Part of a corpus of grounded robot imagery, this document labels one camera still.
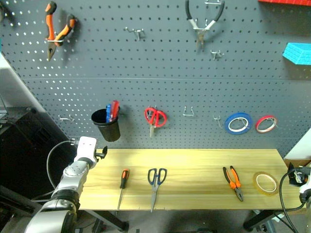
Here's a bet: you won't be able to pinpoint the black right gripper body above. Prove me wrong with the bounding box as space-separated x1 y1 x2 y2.
289 168 307 187

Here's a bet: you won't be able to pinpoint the grey metal pegboard wall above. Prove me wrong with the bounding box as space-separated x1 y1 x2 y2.
0 0 311 158

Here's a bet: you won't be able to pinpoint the brown cardboard box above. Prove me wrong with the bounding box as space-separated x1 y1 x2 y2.
283 158 311 171

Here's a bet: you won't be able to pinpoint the black plastic cup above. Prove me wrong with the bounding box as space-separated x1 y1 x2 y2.
91 108 121 142

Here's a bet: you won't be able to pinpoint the orange black screwdriver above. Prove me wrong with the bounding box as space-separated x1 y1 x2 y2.
117 169 130 211

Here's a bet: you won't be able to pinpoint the yellow clear tape roll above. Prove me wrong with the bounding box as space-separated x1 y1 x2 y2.
252 171 280 196

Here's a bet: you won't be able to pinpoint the black table leg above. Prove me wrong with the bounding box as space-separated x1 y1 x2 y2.
84 210 130 232
242 210 284 232

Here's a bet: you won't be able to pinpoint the red tape roll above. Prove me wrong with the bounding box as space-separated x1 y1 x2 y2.
255 115 279 134

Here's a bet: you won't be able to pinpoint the orange black combination pliers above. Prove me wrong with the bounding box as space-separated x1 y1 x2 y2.
222 165 244 202

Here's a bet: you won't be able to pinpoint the blue black scissors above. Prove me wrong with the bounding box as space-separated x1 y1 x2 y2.
147 167 168 214

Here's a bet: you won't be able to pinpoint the black cabinet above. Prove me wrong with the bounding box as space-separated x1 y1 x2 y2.
0 106 72 199

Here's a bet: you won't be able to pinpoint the blue tape roll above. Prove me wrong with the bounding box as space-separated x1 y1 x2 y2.
224 112 254 135

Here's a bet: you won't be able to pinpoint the blue plastic bin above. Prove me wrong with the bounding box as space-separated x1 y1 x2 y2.
282 42 311 66

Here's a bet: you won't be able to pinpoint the orange black long-nose pliers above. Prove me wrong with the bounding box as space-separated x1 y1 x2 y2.
44 0 79 62

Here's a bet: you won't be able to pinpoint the red plastic bin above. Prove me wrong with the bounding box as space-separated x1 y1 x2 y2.
258 0 311 7

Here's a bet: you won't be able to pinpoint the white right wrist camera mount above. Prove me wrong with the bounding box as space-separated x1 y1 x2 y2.
299 181 311 196

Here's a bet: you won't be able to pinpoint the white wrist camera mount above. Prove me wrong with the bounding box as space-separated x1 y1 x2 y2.
76 136 97 163
299 181 311 196

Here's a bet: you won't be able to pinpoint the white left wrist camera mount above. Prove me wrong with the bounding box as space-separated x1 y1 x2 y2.
76 136 97 163

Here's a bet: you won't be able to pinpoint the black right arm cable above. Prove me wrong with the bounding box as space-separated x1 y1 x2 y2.
278 168 307 233

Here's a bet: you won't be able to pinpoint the red handled screwdriver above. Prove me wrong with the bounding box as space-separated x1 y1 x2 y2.
108 100 121 123

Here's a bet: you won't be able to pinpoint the red handled scissors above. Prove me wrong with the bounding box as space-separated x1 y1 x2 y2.
144 105 168 138

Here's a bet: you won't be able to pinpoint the black white handled pliers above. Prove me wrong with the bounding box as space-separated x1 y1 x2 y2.
185 0 225 51

